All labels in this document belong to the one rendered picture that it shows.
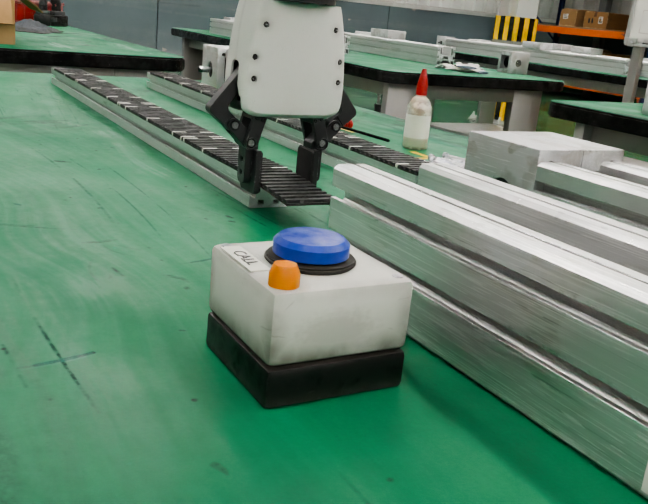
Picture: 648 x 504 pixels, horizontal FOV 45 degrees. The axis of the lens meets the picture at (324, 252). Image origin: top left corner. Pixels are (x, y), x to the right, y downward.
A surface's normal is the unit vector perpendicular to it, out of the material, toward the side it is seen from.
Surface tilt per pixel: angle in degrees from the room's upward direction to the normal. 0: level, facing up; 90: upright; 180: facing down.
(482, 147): 90
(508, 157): 90
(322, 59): 91
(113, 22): 90
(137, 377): 0
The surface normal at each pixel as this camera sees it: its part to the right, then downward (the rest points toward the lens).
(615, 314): -0.87, 0.06
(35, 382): 0.10, -0.95
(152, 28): 0.50, 0.30
